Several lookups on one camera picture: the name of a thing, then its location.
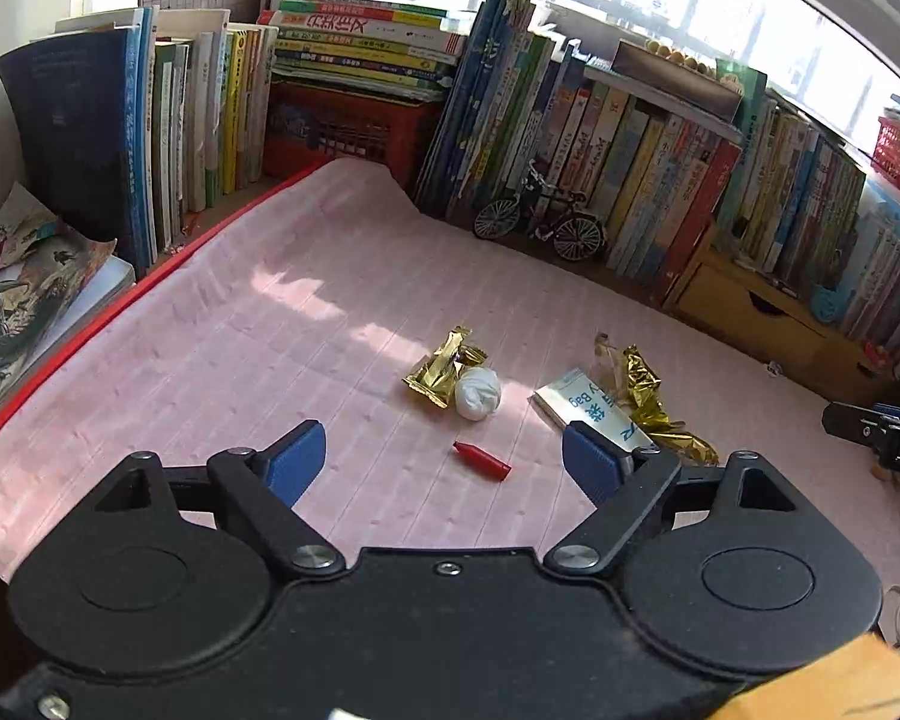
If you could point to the row of tall textbooks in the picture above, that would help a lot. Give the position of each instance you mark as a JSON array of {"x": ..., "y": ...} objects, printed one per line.
[{"x": 82, "y": 142}]

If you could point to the wooden drawer organizer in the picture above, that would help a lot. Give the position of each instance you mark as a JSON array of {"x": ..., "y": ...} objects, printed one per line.
[{"x": 735, "y": 315}]

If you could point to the brown flat board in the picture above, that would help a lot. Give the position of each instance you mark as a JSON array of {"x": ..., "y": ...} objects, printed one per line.
[{"x": 675, "y": 79}]

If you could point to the black miniature bicycle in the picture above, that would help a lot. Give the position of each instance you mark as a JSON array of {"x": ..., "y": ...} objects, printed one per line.
[{"x": 529, "y": 191}]

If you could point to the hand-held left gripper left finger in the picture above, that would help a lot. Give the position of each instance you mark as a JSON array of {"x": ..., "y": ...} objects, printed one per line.
[{"x": 296, "y": 461}]

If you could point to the blue round ornament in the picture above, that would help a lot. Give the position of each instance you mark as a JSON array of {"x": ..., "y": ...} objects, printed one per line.
[{"x": 829, "y": 305}]

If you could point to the red plastic crate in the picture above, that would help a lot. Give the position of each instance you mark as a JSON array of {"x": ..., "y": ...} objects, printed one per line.
[{"x": 330, "y": 127}]

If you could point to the row of books on organizer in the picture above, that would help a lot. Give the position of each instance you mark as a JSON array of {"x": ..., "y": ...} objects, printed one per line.
[{"x": 795, "y": 187}]

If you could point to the row of thin picture books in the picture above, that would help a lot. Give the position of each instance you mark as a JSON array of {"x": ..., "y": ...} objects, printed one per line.
[{"x": 607, "y": 150}]

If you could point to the white tissue packet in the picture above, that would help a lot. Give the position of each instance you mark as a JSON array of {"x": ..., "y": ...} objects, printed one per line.
[{"x": 585, "y": 405}]

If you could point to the white tissue ball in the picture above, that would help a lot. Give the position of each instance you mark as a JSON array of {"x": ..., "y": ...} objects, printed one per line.
[{"x": 478, "y": 392}]

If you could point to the red plastic cap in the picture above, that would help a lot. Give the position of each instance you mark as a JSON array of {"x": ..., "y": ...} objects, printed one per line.
[{"x": 484, "y": 460}]

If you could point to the small gold foil wrapper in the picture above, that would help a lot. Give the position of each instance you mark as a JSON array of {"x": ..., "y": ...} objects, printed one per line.
[{"x": 439, "y": 375}]

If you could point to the stack of flat books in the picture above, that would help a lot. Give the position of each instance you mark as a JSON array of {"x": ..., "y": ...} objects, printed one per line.
[{"x": 360, "y": 45}]

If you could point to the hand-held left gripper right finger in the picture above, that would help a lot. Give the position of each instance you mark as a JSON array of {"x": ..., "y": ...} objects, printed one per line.
[{"x": 592, "y": 457}]

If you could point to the pink striped blanket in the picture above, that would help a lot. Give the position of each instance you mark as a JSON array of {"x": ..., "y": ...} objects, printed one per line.
[{"x": 232, "y": 330}]

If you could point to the clear plastic wrapper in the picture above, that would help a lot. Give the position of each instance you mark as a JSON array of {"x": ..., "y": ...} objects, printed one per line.
[{"x": 611, "y": 367}]

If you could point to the dragon print magazine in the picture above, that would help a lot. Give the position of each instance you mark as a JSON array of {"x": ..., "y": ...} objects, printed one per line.
[{"x": 22, "y": 300}]

